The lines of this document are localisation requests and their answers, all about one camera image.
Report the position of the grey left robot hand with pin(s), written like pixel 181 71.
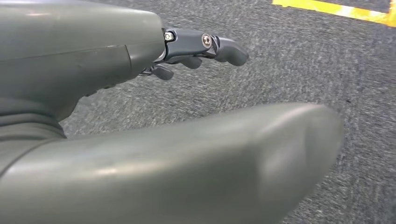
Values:
pixel 77 52

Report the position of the yellow floor tape square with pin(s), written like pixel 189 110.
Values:
pixel 340 10

